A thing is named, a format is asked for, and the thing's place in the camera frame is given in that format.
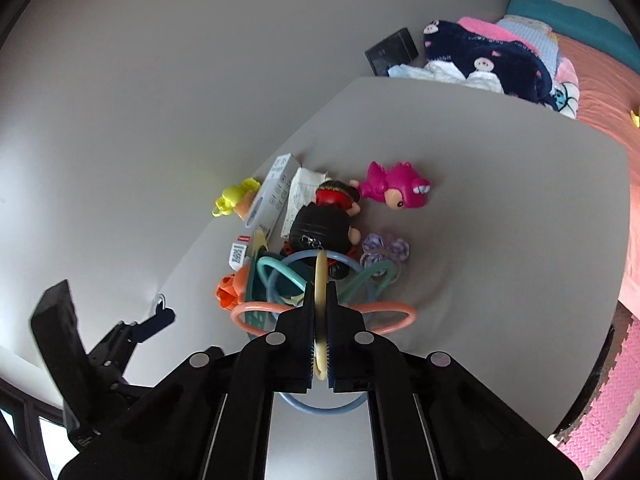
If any blue plastic ring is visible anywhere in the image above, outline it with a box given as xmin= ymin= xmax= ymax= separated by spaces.
xmin=274 ymin=251 xmax=373 ymax=417

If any pink dinosaur toy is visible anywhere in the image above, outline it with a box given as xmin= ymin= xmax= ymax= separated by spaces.
xmin=357 ymin=160 xmax=432 ymax=210

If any teal dotted toy piece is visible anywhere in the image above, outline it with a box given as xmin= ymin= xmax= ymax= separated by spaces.
xmin=244 ymin=280 xmax=282 ymax=332

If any cream plastic ring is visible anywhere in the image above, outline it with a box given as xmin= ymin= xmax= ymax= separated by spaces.
xmin=313 ymin=251 xmax=330 ymax=381

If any orange toy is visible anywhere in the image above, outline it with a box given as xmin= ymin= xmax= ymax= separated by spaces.
xmin=216 ymin=266 xmax=252 ymax=312

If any window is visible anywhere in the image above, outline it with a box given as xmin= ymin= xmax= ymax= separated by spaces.
xmin=0 ymin=380 xmax=68 ymax=480

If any pink garment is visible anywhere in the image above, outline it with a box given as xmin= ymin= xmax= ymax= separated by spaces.
xmin=457 ymin=16 xmax=524 ymax=44

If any purple flower scrunchie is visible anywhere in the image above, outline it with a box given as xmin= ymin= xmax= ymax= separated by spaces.
xmin=360 ymin=232 xmax=410 ymax=267

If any yellow frog toy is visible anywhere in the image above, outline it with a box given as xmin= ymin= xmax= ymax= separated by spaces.
xmin=214 ymin=178 xmax=262 ymax=219

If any white cloth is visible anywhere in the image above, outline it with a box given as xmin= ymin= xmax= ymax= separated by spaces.
xmin=387 ymin=59 xmax=504 ymax=94

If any cream plastic piece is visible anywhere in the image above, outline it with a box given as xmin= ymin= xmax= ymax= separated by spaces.
xmin=249 ymin=230 xmax=269 ymax=262

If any navy pig print blanket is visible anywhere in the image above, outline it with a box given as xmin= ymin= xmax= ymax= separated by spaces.
xmin=422 ymin=19 xmax=559 ymax=112

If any coral plastic ring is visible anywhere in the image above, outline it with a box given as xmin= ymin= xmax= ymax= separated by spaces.
xmin=231 ymin=301 xmax=417 ymax=337

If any black box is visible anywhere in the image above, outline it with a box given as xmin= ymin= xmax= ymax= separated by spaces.
xmin=364 ymin=28 xmax=419 ymax=77

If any white paper receipt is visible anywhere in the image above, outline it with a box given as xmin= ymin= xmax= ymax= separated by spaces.
xmin=281 ymin=167 xmax=329 ymax=239

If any teal blanket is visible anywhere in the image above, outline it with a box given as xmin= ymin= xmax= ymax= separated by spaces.
xmin=504 ymin=0 xmax=640 ymax=75

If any teal plastic ring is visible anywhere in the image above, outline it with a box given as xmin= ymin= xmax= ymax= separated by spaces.
xmin=256 ymin=256 xmax=307 ymax=307
xmin=346 ymin=259 xmax=402 ymax=307

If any light blue printed cloth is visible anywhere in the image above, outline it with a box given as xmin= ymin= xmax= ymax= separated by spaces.
xmin=552 ymin=82 xmax=581 ymax=120

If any black red doll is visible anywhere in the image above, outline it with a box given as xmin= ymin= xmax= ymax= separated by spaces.
xmin=280 ymin=179 xmax=364 ymax=281

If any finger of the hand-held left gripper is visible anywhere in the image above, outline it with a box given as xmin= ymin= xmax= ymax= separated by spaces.
xmin=122 ymin=307 xmax=176 ymax=345

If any white printed tag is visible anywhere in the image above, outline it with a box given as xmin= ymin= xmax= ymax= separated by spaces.
xmin=227 ymin=234 xmax=250 ymax=271

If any salmon bed sheet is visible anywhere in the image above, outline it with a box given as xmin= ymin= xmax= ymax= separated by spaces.
xmin=550 ymin=32 xmax=640 ymax=312

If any pink foam floor mat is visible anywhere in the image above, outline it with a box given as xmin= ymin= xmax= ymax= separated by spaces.
xmin=549 ymin=316 xmax=640 ymax=480

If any white cardboard box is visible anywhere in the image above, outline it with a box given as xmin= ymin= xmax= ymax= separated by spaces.
xmin=244 ymin=153 xmax=302 ymax=237

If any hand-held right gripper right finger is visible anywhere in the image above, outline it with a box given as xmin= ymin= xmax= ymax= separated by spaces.
xmin=327 ymin=282 xmax=583 ymax=480

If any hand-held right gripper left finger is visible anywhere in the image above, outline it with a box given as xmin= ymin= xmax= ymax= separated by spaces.
xmin=57 ymin=282 xmax=317 ymax=480

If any light blue knitted cloth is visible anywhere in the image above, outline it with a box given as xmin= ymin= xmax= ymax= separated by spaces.
xmin=495 ymin=15 xmax=559 ymax=82

